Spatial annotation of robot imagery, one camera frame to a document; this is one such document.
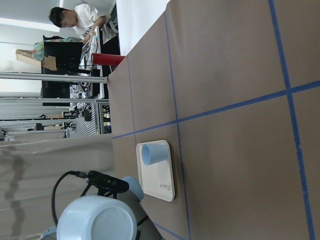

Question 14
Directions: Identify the blue plastic cup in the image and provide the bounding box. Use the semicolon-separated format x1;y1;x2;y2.
56;195;137;240
141;143;169;166

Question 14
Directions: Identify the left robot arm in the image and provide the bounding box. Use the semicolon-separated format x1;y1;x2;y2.
40;176;163;240

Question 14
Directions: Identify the cream plastic tray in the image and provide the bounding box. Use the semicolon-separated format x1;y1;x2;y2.
136;140;175;202

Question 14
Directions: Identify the red cylinder object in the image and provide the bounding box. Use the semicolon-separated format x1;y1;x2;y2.
92;53;125;67

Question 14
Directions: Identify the black monitor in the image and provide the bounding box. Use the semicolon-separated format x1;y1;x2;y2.
41;41;90;76

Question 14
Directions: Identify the person in white shirt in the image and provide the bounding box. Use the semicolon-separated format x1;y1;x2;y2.
49;3;108;44

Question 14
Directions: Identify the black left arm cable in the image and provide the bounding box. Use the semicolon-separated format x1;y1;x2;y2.
51;170;88;226

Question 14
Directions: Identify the aluminium frame post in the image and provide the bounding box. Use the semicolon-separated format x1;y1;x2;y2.
0;71;108;84

